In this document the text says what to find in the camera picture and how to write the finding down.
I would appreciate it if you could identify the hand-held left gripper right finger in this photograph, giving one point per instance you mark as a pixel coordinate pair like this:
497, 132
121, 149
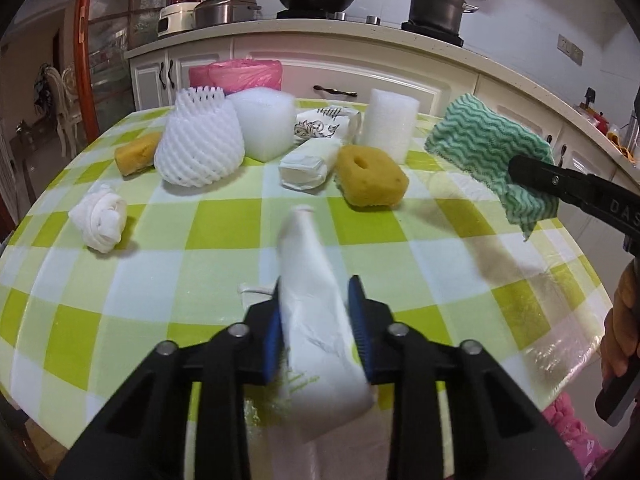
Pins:
359, 330

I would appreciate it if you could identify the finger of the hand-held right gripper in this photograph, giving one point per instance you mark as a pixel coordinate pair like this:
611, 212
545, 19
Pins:
550, 176

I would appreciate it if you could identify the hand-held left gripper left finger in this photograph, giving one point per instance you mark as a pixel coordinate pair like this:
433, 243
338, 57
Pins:
272, 340

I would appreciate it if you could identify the white plastic bag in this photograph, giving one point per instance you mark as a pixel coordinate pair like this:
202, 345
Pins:
315, 340

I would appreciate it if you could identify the green wavy striped cloth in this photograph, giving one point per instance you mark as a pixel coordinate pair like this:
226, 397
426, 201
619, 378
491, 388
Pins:
475, 135

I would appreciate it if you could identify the white foam roll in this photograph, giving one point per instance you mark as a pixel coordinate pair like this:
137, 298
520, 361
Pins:
387, 125

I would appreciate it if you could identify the pink bin with pink bag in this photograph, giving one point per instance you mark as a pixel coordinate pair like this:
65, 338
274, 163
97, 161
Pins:
240, 77

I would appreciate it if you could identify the person's right hand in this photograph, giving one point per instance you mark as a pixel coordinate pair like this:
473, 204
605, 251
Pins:
622, 330

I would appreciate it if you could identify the black kitchen utensil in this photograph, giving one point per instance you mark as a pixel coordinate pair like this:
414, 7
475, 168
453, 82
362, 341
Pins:
590, 97

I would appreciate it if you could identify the green white checkered tablecloth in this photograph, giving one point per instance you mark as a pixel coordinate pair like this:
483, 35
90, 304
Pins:
200, 260

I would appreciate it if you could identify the yellow sponge with hole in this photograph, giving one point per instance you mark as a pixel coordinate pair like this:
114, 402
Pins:
380, 180

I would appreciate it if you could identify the black gas stove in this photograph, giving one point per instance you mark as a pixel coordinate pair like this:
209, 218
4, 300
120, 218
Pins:
432, 35

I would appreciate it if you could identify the black cooking pot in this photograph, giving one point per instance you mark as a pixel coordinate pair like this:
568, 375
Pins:
435, 7

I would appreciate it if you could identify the white foam fruit net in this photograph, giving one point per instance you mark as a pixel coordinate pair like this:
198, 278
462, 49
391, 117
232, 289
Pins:
200, 145

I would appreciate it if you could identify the white packet with dark print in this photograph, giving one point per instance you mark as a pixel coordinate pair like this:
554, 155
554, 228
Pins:
320, 125

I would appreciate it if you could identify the white knotted cloth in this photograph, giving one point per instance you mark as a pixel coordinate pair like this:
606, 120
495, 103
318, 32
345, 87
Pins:
100, 217

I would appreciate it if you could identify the white foam block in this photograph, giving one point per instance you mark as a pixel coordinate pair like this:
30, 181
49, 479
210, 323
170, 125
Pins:
262, 120

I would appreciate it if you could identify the pink cloth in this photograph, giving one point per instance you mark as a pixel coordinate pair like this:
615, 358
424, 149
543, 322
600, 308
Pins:
575, 435

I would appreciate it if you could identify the plain yellow sponge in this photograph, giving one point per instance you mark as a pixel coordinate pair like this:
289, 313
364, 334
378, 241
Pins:
135, 155

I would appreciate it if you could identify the white dining chair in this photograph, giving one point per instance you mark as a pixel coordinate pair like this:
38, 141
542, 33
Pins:
62, 95

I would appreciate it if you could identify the steel pressure cooker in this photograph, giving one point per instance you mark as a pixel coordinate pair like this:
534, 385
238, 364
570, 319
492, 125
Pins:
225, 10

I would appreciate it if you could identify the white rice cooker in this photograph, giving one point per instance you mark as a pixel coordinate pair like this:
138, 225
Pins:
175, 20

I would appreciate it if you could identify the red framed glass sliding door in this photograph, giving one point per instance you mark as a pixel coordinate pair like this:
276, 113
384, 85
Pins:
110, 35

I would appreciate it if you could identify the white wall outlet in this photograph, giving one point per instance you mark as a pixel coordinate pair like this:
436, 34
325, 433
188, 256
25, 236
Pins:
570, 49

